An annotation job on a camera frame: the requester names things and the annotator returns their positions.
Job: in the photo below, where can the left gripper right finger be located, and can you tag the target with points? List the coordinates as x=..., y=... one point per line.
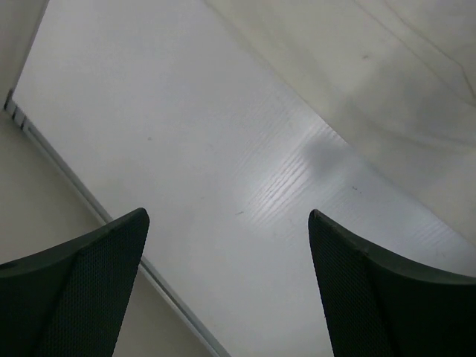
x=379, y=303

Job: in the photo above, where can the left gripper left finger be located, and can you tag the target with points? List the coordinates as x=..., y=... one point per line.
x=70, y=299

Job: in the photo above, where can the white t shirt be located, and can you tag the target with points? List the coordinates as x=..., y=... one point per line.
x=395, y=79

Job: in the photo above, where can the aluminium table edge rail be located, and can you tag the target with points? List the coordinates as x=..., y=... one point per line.
x=114, y=228

